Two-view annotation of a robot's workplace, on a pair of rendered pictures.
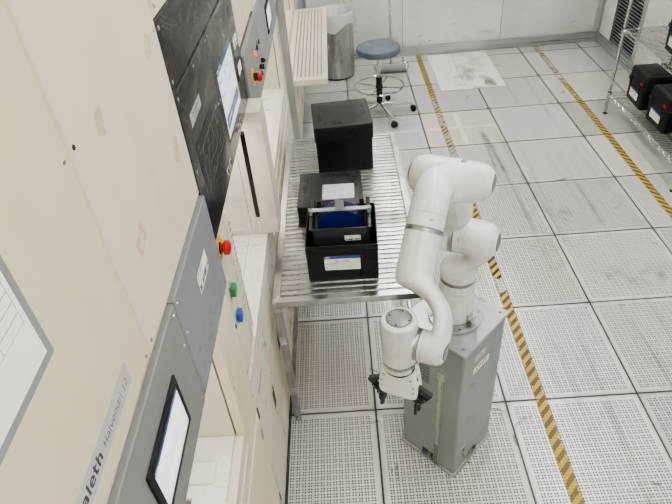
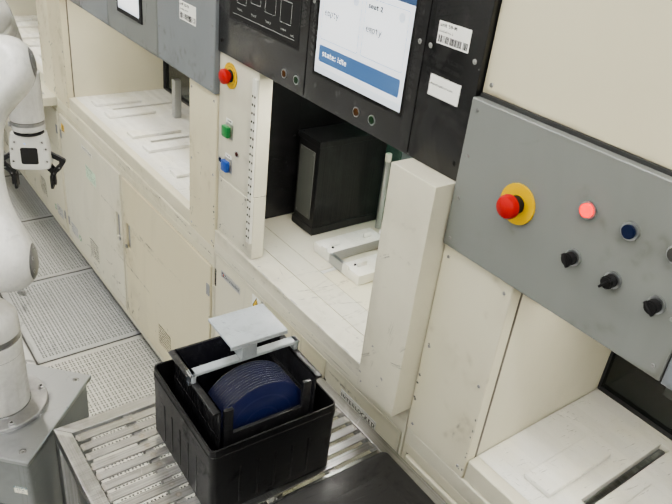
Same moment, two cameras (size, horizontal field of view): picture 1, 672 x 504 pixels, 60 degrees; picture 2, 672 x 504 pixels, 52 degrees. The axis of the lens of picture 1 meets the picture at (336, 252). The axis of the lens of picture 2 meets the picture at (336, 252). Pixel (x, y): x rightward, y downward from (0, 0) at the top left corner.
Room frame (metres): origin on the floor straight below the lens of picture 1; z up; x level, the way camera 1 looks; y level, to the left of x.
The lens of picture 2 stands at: (2.74, -0.63, 1.88)
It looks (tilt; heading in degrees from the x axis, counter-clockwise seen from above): 30 degrees down; 138
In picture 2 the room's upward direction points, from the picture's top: 7 degrees clockwise
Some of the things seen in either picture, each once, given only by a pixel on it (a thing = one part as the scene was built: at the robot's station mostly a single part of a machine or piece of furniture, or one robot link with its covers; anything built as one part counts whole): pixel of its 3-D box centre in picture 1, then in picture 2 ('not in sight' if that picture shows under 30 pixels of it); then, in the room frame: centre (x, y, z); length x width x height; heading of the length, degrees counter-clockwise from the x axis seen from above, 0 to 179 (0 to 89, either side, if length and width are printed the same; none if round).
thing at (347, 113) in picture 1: (342, 135); not in sight; (2.65, -0.09, 0.89); 0.29 x 0.29 x 0.25; 1
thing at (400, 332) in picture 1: (401, 337); (22, 94); (0.92, -0.13, 1.26); 0.09 x 0.08 x 0.13; 63
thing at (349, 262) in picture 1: (342, 241); (242, 415); (1.84, -0.03, 0.85); 0.28 x 0.28 x 0.17; 86
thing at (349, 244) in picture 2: not in sight; (364, 252); (1.50, 0.59, 0.89); 0.22 x 0.21 x 0.04; 88
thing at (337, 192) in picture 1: (341, 225); (243, 385); (1.84, -0.03, 0.93); 0.24 x 0.20 x 0.32; 86
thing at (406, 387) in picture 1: (399, 376); (30, 146); (0.92, -0.13, 1.12); 0.10 x 0.07 x 0.11; 63
